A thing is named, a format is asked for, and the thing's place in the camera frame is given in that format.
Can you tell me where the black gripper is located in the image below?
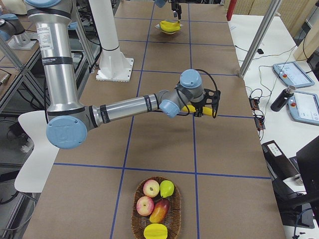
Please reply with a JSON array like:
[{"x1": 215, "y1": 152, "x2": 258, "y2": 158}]
[
  {"x1": 170, "y1": 0, "x2": 181, "y2": 19},
  {"x1": 191, "y1": 98, "x2": 206, "y2": 118}
]

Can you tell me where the long yellow top banana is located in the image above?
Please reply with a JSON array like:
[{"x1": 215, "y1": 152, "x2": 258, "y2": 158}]
[{"x1": 160, "y1": 24, "x2": 181, "y2": 33}]

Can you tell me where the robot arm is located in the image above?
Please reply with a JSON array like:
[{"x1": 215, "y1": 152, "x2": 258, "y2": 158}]
[
  {"x1": 154, "y1": 0, "x2": 182, "y2": 20},
  {"x1": 25, "y1": 0, "x2": 207, "y2": 149}
]

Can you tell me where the grey square plate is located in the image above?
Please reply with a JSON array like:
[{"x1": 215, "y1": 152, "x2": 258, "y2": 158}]
[{"x1": 155, "y1": 21, "x2": 183, "y2": 35}]

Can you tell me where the brown wicker basket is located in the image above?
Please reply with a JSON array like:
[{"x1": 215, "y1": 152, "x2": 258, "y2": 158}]
[{"x1": 132, "y1": 176, "x2": 181, "y2": 239}]

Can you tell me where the red fire extinguisher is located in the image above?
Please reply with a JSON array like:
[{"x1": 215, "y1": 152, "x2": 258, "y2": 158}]
[{"x1": 226, "y1": 0, "x2": 237, "y2": 21}]

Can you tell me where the green pear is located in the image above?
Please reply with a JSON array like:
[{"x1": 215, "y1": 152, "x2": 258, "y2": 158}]
[{"x1": 160, "y1": 180, "x2": 174, "y2": 198}]

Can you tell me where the black water bottle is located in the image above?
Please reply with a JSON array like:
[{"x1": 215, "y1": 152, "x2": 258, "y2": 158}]
[{"x1": 270, "y1": 85, "x2": 296, "y2": 112}]

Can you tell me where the pink peach apple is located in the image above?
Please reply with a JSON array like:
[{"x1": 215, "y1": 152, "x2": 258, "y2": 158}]
[{"x1": 143, "y1": 179, "x2": 160, "y2": 198}]

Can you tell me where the far teach pendant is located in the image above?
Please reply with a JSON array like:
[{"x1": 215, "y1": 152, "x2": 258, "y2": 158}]
[{"x1": 273, "y1": 62, "x2": 315, "y2": 89}]

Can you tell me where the teach pendant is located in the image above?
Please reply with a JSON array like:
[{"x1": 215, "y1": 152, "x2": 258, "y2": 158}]
[
  {"x1": 273, "y1": 62, "x2": 315, "y2": 89},
  {"x1": 288, "y1": 91, "x2": 319, "y2": 125}
]

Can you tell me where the near teach pendant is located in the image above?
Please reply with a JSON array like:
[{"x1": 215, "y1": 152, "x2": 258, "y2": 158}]
[{"x1": 288, "y1": 91, "x2": 319, "y2": 125}]

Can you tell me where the red yellow mango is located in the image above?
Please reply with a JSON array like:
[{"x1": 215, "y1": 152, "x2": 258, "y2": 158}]
[{"x1": 150, "y1": 198, "x2": 169, "y2": 223}]

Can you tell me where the black monitor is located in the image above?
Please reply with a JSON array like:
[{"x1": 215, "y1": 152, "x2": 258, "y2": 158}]
[{"x1": 296, "y1": 136, "x2": 319, "y2": 194}]

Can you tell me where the yellow star fruit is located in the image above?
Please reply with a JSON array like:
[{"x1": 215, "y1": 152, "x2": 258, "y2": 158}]
[{"x1": 144, "y1": 224, "x2": 168, "y2": 239}]

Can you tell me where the black camera cable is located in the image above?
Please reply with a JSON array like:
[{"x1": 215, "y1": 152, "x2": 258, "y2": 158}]
[{"x1": 174, "y1": 69, "x2": 220, "y2": 119}]

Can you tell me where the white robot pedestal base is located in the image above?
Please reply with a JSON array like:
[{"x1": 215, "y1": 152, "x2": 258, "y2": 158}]
[{"x1": 89, "y1": 0, "x2": 134, "y2": 82}]

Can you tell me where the aluminium frame post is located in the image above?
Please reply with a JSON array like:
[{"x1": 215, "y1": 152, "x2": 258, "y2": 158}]
[{"x1": 238, "y1": 0, "x2": 282, "y2": 78}]

